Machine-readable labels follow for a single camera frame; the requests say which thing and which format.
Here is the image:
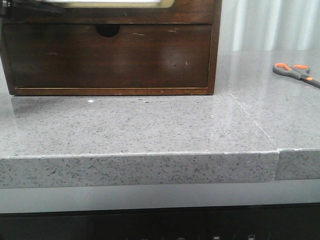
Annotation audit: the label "white pleated curtain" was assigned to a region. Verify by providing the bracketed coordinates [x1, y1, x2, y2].
[218, 0, 320, 54]

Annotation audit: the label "dark wooden drawer cabinet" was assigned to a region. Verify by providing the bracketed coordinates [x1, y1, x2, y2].
[0, 0, 221, 96]

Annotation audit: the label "grey orange scissors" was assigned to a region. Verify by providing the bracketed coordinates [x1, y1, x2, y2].
[272, 62, 320, 88]

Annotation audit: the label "black appliance control panel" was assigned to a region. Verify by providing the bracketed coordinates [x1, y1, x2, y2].
[0, 203, 320, 240]

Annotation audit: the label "lower dark wooden drawer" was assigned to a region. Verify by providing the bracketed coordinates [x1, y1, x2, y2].
[2, 24, 211, 88]

